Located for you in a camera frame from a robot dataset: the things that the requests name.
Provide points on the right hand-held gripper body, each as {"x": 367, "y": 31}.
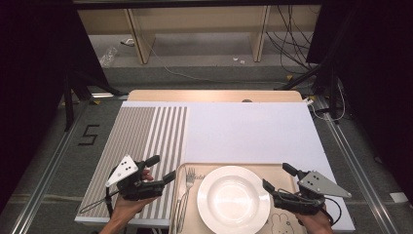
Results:
{"x": 316, "y": 183}

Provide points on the clear plastic wrapper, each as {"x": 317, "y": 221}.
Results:
{"x": 108, "y": 57}

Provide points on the black curtain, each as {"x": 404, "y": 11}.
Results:
{"x": 32, "y": 81}
{"x": 380, "y": 81}

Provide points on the white floor tag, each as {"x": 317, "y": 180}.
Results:
{"x": 398, "y": 197}

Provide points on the metal floor rail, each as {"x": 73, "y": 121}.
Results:
{"x": 48, "y": 169}
{"x": 357, "y": 169}

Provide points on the grey striped placemat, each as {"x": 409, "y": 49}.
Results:
{"x": 136, "y": 130}

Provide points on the person's left hand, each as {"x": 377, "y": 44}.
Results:
{"x": 126, "y": 209}

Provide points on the person's right hand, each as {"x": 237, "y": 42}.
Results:
{"x": 315, "y": 224}

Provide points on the black metal stand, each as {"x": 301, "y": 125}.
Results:
{"x": 332, "y": 94}
{"x": 68, "y": 104}

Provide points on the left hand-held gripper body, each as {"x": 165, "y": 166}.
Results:
{"x": 125, "y": 170}

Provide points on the white board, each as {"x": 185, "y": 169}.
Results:
{"x": 246, "y": 133}

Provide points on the metal fork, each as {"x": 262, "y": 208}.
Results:
{"x": 190, "y": 178}

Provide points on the white plate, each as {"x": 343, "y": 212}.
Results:
{"x": 233, "y": 200}

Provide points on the light wooden bench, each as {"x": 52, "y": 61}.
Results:
{"x": 201, "y": 19}

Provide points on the light wooden tray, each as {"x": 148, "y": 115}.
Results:
{"x": 282, "y": 170}

